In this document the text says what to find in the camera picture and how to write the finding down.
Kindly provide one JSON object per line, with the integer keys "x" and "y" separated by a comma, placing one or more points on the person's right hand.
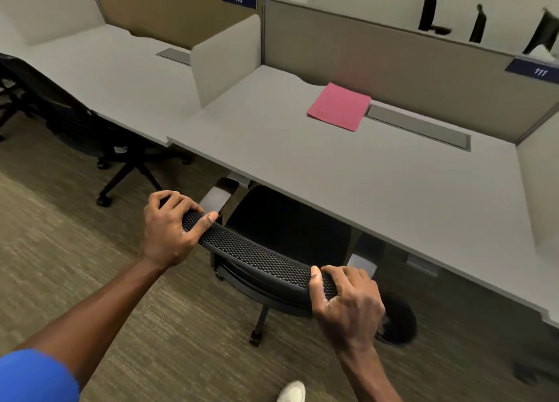
{"x": 353, "y": 305}

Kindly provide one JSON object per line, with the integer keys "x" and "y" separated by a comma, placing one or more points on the person's left hand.
{"x": 168, "y": 231}

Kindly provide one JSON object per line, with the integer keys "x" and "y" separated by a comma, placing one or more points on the black mesh office chair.
{"x": 262, "y": 257}
{"x": 65, "y": 117}

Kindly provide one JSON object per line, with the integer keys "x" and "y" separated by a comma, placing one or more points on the pink paper folder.
{"x": 338, "y": 106}

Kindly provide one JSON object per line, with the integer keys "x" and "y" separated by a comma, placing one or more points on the person's left forearm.
{"x": 96, "y": 314}

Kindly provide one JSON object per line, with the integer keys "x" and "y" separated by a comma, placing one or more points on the person's right forearm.
{"x": 371, "y": 375}

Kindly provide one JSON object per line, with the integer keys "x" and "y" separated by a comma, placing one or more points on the person's right white sneaker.
{"x": 291, "y": 393}

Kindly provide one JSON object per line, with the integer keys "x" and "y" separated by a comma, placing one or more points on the person's left blue sleeve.
{"x": 35, "y": 377}

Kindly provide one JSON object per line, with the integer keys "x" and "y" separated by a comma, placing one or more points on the black waste bin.
{"x": 399, "y": 318}

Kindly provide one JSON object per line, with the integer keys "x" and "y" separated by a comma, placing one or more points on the white side divider panel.
{"x": 48, "y": 8}
{"x": 227, "y": 61}
{"x": 541, "y": 183}

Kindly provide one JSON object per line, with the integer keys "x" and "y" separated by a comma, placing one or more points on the beige partition panel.
{"x": 166, "y": 13}
{"x": 371, "y": 61}

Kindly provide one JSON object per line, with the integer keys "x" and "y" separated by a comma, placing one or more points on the black monitor stand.
{"x": 478, "y": 26}
{"x": 430, "y": 8}
{"x": 543, "y": 32}

